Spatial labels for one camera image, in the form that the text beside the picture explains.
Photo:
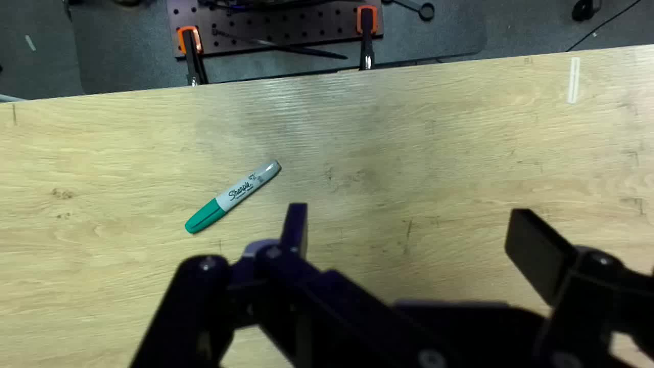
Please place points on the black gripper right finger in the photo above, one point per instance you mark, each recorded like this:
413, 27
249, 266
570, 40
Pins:
538, 253

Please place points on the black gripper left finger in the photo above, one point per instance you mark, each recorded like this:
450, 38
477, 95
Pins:
307, 314

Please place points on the green marker pen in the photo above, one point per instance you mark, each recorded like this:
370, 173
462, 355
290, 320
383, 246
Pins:
232, 196

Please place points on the white tape strip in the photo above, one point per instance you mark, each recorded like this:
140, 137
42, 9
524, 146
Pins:
572, 81

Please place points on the small black round object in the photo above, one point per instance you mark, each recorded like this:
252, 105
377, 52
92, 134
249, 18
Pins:
585, 9

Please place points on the orange black bar clamp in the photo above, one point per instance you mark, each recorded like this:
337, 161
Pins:
190, 52
367, 33

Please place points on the dark perforated mounting plate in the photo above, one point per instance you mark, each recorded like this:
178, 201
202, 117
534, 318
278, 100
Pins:
287, 23

